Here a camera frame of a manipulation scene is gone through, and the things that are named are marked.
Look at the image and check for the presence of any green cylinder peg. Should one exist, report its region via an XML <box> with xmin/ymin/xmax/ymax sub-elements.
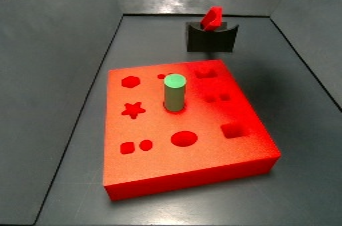
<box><xmin>163</xmin><ymin>74</ymin><xmax>187</xmax><ymax>112</ymax></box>

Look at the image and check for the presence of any black curved fixture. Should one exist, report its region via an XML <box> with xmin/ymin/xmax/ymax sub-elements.
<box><xmin>185</xmin><ymin>22</ymin><xmax>239</xmax><ymax>52</ymax></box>

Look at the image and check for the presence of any red shape sorter block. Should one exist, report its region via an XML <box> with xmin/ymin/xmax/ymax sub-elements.
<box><xmin>103</xmin><ymin>60</ymin><xmax>280</xmax><ymax>200</ymax></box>

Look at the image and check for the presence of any red arch object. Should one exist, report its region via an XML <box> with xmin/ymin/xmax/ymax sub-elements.
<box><xmin>200</xmin><ymin>6</ymin><xmax>223</xmax><ymax>31</ymax></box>

